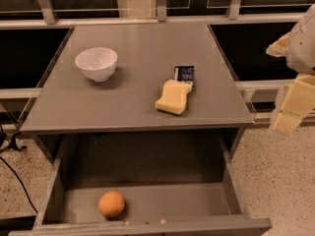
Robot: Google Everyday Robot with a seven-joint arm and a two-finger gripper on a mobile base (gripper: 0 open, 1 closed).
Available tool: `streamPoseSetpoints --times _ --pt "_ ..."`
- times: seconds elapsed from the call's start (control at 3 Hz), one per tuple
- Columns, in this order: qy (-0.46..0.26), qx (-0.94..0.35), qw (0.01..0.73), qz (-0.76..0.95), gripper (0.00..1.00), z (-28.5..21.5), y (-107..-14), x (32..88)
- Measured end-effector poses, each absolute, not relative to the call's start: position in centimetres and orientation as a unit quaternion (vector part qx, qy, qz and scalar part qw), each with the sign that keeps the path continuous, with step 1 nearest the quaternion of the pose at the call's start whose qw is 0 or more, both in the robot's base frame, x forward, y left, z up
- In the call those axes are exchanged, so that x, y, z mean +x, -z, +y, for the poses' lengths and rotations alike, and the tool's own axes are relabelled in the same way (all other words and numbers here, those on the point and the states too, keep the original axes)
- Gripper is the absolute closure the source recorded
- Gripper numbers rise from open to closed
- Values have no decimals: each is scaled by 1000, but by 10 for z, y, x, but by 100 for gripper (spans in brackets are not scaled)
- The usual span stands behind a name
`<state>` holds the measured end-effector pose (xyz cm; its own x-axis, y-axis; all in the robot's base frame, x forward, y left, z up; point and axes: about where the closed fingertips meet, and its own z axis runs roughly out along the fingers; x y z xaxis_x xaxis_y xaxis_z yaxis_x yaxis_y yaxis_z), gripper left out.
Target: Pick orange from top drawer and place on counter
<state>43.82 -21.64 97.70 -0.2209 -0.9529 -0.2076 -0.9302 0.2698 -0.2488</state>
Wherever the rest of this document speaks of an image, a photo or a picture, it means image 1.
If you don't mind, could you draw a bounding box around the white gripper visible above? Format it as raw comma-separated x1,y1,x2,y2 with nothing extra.
266,4,315,135

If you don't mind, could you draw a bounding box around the orange fruit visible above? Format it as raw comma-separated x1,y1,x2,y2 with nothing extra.
98,191,125,218

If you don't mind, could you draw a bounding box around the open grey top drawer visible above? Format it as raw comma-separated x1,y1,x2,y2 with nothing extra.
9,134,272,236

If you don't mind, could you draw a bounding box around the grey counter cabinet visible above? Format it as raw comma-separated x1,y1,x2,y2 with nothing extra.
22,23,253,162

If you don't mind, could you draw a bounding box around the dark blue snack packet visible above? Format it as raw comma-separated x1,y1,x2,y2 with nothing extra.
174,66,195,88

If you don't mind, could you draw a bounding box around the yellow sponge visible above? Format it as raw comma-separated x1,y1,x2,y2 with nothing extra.
155,80,193,115

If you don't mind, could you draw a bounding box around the white ceramic bowl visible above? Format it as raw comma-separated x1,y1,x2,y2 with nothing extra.
75,47,118,82

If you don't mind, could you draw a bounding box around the metal railing frame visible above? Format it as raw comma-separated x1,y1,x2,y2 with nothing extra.
0,0,314,129

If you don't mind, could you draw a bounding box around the black floor cable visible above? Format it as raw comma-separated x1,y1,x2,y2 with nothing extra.
0,124,38,214

